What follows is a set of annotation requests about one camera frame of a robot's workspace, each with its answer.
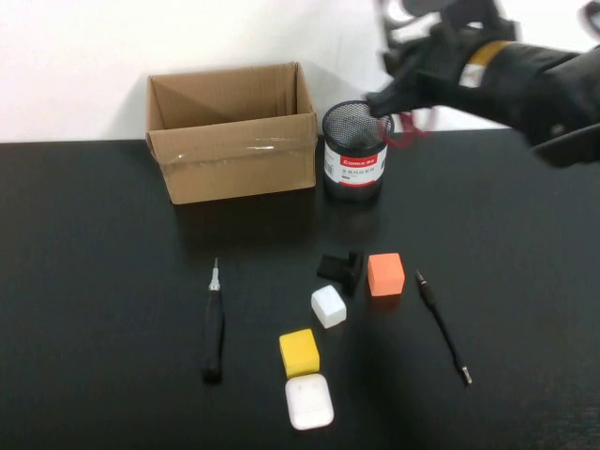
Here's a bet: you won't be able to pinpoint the black plastic bracket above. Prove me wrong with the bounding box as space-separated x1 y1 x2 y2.
316 249 366 295

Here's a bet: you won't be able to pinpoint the black handled precision screwdriver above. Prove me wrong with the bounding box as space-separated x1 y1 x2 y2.
201 256 226 383

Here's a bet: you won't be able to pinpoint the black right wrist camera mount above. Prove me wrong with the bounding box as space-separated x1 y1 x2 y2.
379 0 521 37

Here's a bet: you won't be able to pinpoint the small white cube block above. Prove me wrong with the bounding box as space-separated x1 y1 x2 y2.
310 283 348 329

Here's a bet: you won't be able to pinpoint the open brown cardboard box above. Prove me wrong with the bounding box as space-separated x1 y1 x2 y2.
145 61 319 205

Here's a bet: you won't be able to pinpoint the yellow cube block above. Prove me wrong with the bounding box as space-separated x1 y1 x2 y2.
278 327 322 378

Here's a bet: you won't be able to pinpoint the large white rounded block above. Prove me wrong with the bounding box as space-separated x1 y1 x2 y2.
284 372 336 430

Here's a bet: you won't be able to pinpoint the black mesh pen holder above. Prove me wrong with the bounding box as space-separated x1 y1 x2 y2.
322 101 397 203

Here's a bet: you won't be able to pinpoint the orange cube block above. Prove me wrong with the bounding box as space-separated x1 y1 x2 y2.
367 251 406 298

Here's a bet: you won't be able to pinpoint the red handled scissors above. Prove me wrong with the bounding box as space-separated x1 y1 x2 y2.
382 106 440 151

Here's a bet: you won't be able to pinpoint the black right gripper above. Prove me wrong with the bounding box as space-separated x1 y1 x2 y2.
364 21 473 118

